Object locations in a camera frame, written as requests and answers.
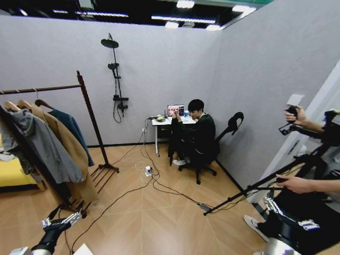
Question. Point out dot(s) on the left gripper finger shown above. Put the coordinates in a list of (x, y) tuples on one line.
[(46, 222), (71, 217)]

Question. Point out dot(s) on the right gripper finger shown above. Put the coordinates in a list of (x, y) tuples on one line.
[(308, 224), (271, 202)]

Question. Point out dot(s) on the black camera gimbal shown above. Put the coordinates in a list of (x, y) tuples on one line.
[(332, 127)]

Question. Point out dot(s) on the person's left forearm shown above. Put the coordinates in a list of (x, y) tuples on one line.
[(326, 186)]

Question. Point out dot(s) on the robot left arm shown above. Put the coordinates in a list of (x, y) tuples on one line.
[(21, 251)]

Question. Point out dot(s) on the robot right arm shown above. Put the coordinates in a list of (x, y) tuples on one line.
[(279, 248)]

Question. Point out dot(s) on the person's right forearm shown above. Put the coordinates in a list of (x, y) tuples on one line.
[(314, 125)]

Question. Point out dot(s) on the black hanging garment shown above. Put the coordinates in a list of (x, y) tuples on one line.
[(57, 191)]

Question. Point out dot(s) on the blue garment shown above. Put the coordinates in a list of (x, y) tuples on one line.
[(74, 127)]

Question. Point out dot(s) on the wooden clothes hanger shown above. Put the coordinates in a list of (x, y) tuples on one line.
[(23, 103), (10, 105), (42, 102)]

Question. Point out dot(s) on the person's leg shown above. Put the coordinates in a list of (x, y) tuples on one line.
[(297, 204)]

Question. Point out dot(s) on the person's white shoe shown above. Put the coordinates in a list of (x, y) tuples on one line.
[(255, 227)]

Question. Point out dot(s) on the white paper sheet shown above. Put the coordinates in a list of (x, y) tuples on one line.
[(83, 250)]

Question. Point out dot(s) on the tan long coat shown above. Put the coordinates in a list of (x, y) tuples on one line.
[(69, 143)]

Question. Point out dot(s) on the grey hooded jacket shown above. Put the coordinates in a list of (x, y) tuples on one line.
[(45, 143)]

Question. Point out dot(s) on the grey crumpled cloth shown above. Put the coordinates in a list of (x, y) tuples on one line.
[(5, 155)]

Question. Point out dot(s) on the black office chair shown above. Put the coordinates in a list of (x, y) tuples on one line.
[(236, 122)]

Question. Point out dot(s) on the white power cube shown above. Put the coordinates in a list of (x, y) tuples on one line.
[(148, 171)]

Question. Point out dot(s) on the seated person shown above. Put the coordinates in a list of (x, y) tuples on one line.
[(202, 132)]

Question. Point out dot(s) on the dark brown clothes rack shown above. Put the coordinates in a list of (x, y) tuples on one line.
[(90, 114)]

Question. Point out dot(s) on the white desk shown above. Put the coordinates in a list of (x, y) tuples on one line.
[(156, 132)]

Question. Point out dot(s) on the blue and white cup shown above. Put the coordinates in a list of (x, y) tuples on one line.
[(186, 113)]

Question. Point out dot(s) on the black power strip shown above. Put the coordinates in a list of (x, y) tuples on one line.
[(152, 117)]

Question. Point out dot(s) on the bowl with yellow fruit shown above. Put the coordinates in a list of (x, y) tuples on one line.
[(160, 118)]

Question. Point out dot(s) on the open laptop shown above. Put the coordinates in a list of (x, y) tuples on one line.
[(175, 110)]

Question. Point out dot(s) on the black shower set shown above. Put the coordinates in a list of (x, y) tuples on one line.
[(117, 77)]

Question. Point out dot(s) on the square ceiling light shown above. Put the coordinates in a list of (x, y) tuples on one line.
[(244, 9), (213, 27), (171, 25), (185, 3)]

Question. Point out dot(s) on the long ceiling light strip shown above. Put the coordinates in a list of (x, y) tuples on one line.
[(183, 19), (102, 14)]

